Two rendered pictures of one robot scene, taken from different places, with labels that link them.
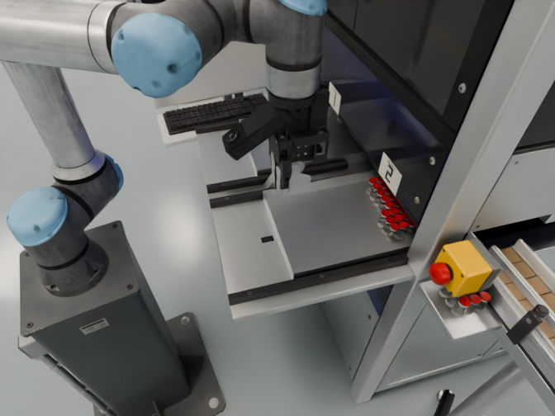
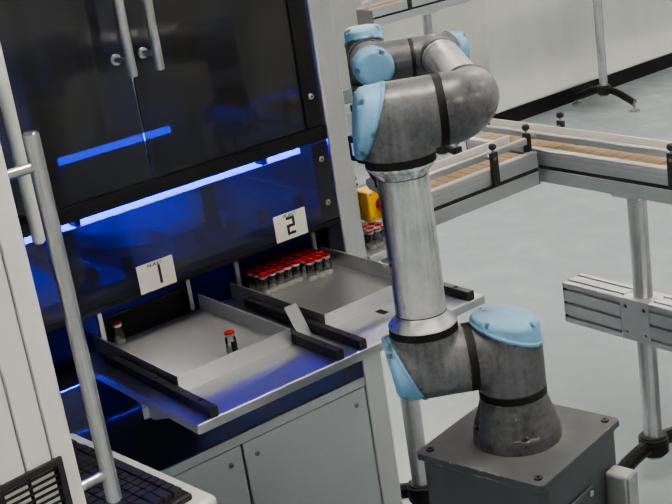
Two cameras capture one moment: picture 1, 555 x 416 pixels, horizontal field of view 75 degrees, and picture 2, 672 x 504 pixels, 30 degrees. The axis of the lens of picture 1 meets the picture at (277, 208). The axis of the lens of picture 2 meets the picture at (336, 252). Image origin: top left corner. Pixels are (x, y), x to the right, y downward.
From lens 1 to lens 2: 2.66 m
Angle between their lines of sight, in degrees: 90
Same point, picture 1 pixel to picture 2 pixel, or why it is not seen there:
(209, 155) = (265, 386)
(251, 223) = (367, 324)
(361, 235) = (335, 282)
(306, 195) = not seen: hidden behind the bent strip
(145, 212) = not seen: outside the picture
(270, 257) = not seen: hidden behind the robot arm
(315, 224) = (339, 300)
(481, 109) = (331, 93)
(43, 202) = (494, 312)
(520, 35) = (327, 44)
